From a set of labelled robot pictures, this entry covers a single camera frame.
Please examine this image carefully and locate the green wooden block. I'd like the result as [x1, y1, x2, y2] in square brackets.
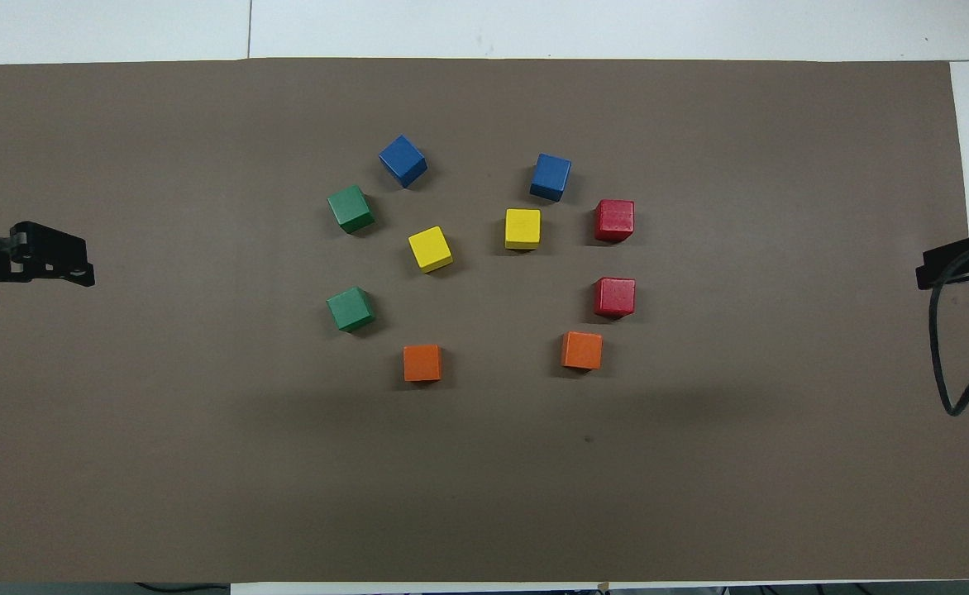
[327, 184, 376, 235]
[326, 286, 377, 334]

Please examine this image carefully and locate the red wooden block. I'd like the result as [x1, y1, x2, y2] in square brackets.
[593, 277, 637, 320]
[594, 199, 636, 244]

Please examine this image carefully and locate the orange wooden block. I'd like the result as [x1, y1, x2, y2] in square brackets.
[561, 331, 604, 372]
[403, 344, 443, 383]

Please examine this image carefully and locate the blue wooden block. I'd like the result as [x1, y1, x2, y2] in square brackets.
[379, 135, 428, 189]
[530, 153, 572, 203]

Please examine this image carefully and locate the yellow wooden block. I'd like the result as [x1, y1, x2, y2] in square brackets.
[504, 208, 542, 251]
[408, 226, 455, 274]

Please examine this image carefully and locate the brown table mat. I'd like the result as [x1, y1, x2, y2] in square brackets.
[0, 58, 969, 583]

